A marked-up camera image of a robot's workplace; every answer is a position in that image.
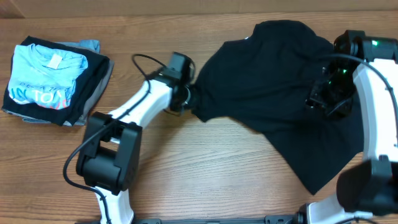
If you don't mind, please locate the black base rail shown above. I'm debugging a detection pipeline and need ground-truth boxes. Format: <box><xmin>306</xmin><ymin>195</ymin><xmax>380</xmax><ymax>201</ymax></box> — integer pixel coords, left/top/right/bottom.
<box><xmin>132</xmin><ymin>215</ymin><xmax>294</xmax><ymax>224</ymax></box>

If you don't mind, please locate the black t-shirt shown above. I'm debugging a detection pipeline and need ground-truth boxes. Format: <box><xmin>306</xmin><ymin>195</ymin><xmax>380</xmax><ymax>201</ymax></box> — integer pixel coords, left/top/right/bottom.
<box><xmin>192</xmin><ymin>21</ymin><xmax>364</xmax><ymax>194</ymax></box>

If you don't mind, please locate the grey folded garment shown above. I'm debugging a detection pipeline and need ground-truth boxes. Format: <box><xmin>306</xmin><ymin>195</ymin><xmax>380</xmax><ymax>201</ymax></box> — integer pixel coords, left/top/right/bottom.
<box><xmin>62</xmin><ymin>40</ymin><xmax>114</xmax><ymax>126</ymax></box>

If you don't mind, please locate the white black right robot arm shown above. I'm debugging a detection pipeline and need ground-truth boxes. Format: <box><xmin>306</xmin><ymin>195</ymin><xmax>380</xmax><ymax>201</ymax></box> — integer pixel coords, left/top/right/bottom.
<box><xmin>291</xmin><ymin>30</ymin><xmax>397</xmax><ymax>223</ymax></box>

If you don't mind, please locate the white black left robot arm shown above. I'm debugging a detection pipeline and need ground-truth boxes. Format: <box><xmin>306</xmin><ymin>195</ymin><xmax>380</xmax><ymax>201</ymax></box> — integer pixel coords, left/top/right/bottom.
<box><xmin>76</xmin><ymin>52</ymin><xmax>195</xmax><ymax>223</ymax></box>

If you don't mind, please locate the light blue printed t-shirt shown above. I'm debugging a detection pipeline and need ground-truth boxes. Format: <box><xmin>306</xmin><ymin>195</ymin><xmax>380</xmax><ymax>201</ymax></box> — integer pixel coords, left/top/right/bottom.
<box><xmin>7</xmin><ymin>44</ymin><xmax>88</xmax><ymax>110</ymax></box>

